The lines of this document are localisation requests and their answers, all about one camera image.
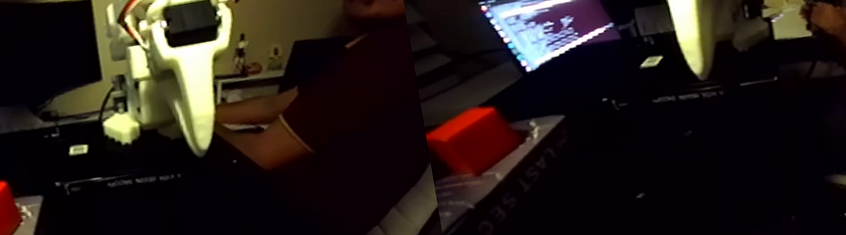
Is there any person's left hand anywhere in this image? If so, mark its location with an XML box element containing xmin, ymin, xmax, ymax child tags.
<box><xmin>800</xmin><ymin>0</ymin><xmax>846</xmax><ymax>41</ymax></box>

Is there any small figurine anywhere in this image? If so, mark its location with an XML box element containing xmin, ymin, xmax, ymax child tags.
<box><xmin>229</xmin><ymin>33</ymin><xmax>254</xmax><ymax>77</ymax></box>

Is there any flat black box with lettering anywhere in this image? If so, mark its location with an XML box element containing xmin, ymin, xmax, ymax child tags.
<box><xmin>56</xmin><ymin>161</ymin><xmax>180</xmax><ymax>201</ymax></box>
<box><xmin>610</xmin><ymin>66</ymin><xmax>785</xmax><ymax>116</ymax></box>

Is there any open laptop lit screen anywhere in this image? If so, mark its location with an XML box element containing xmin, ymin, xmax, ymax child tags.
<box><xmin>475</xmin><ymin>0</ymin><xmax>629</xmax><ymax>82</ymax></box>

